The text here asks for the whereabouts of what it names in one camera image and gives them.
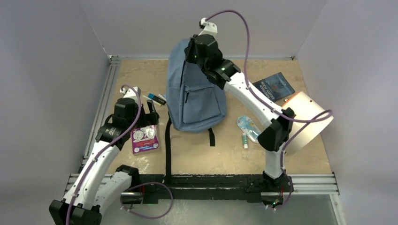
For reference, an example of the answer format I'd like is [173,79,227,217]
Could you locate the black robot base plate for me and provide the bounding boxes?
[122,174,294,207]

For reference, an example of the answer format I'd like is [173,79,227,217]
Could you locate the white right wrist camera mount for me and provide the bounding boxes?
[198,17,218,37]

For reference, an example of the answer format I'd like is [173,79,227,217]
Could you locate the green white glue stick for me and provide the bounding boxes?
[242,133,249,150]

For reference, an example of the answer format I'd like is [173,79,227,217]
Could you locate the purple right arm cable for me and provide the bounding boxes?
[205,9,333,212]

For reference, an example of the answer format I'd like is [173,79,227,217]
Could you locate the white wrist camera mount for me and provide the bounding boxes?
[198,17,218,37]
[120,87,141,102]

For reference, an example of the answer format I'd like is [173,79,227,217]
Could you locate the aluminium frame rails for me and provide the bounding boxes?
[66,57,339,224]

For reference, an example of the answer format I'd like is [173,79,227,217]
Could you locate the dark blue paperback book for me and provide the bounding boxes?
[253,72,295,102]

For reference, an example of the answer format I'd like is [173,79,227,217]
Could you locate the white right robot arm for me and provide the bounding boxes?
[184,34,294,191]

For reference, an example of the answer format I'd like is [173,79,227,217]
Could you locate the blue fabric backpack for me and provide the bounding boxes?
[165,38,227,183]

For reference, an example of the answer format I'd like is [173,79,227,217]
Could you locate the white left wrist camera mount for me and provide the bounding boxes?
[120,87,141,102]

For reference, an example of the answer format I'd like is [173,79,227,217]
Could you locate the light blue scissors blister pack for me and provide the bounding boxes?
[237,115,261,144]

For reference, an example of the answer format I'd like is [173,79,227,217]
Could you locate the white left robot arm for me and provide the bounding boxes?
[49,97,159,225]

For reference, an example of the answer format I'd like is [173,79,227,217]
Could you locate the white orange-edged ring binder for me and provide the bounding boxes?
[282,91,334,155]

